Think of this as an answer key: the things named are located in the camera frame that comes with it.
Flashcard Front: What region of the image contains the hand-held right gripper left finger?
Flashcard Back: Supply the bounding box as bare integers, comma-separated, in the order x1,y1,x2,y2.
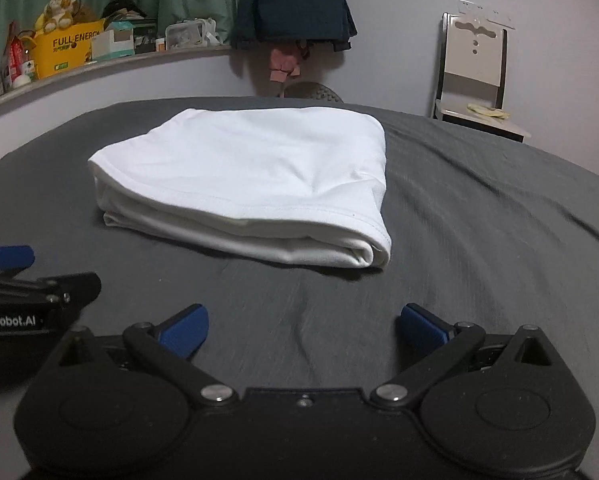
44,304,240,408

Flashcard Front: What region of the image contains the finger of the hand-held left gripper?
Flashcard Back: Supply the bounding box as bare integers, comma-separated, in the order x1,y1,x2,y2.
0,272,102,309
0,245,36,274

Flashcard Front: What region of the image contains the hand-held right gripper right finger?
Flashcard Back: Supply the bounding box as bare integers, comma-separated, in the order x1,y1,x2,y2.
369,304,570,408

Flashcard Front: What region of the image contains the white long-sleeved shirt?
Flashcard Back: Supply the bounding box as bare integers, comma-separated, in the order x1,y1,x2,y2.
88,106,393,270

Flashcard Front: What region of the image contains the red snack bag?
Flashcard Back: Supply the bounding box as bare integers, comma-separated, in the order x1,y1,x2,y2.
6,22,30,86

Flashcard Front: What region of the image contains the yellow cardboard box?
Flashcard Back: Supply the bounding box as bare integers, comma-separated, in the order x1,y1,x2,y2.
30,19,106,80

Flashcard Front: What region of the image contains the yellow cloth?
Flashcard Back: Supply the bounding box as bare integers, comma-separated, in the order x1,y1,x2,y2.
467,102,511,120

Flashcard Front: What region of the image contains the white teal box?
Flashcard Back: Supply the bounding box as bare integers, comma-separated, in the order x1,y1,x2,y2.
90,29,136,62

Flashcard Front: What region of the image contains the striped plush toy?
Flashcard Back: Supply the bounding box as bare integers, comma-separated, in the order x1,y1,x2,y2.
34,0,79,32

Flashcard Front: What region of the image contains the black box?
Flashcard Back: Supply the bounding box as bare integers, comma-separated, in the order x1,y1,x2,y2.
134,22,159,55

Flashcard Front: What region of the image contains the cream black chair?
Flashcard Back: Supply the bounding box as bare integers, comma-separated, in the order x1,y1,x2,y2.
432,12,533,143

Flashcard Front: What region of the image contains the clear plastic container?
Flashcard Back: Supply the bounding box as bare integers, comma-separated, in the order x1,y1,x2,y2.
165,19,210,51

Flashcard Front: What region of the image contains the dark cap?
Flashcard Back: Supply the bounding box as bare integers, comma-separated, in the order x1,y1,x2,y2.
102,0,150,23

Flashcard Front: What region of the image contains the white plastic bag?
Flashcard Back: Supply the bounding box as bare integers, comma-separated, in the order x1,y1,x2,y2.
204,19,225,47

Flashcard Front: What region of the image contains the pink cloth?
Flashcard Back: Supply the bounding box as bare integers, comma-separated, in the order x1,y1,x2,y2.
269,42,303,83

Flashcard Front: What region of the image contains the dark teal jacket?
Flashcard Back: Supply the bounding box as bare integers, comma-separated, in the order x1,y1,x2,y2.
229,0,357,53

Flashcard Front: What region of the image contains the white wall socket plate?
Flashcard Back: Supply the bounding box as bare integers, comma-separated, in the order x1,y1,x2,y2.
457,0,517,28

